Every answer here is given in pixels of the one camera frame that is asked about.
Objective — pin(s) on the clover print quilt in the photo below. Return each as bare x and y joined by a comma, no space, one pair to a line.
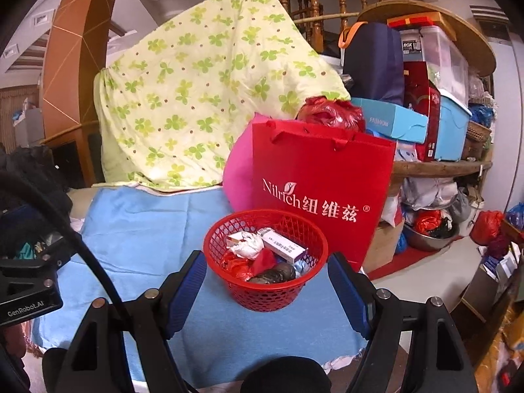
184,90

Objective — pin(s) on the black plastic bag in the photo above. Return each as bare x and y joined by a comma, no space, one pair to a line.
276,273

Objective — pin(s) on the blue plastic storage bin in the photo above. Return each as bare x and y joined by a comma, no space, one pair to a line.
454,127

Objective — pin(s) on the wooden stair railing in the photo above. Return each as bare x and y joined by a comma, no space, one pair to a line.
314,4

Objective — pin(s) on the pink pillow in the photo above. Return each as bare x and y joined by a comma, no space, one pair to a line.
239,172

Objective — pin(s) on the wooden cabinet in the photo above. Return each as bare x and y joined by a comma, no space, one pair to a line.
88,155

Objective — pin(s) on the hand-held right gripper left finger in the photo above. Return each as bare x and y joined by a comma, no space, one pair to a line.
186,290

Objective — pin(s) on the knotted red plastic bag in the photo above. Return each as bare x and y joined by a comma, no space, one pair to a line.
331,112

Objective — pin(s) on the tall red gift box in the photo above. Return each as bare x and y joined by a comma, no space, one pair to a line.
425,102

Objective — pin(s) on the white and pink carton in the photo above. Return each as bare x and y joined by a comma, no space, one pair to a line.
282,247

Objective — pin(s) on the white paper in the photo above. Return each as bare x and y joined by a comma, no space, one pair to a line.
247,245

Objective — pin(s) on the dark clothes pile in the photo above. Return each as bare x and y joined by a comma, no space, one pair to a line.
32,172

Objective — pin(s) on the shiny red plastic bag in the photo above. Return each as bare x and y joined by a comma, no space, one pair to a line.
237,268

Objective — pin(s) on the clear plastic storage bin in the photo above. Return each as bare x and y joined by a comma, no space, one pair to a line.
442,61

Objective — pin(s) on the wooden shelf plank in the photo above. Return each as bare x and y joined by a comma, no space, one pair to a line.
442,168

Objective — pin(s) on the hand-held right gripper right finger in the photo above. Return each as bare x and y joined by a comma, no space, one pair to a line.
348,290

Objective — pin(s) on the light blue cardboard box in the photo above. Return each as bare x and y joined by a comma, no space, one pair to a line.
393,120

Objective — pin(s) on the wicker basket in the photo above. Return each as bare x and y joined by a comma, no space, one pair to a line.
477,135

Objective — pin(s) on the red plastic mesh basket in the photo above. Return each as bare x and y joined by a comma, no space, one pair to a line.
266,294

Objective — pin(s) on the round wooden tabletop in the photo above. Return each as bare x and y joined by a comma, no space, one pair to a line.
470,37

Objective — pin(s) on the metal basin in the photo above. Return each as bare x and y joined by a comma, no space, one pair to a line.
430,241

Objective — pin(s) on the red paper shopping bag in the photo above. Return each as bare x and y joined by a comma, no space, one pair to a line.
319,172

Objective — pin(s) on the orange-brown tiled pillar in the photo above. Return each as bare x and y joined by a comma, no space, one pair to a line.
77,49

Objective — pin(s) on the light blue fleece blanket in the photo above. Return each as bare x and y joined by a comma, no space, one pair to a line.
143,233

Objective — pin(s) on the brown cardboard box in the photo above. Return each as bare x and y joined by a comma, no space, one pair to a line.
385,245

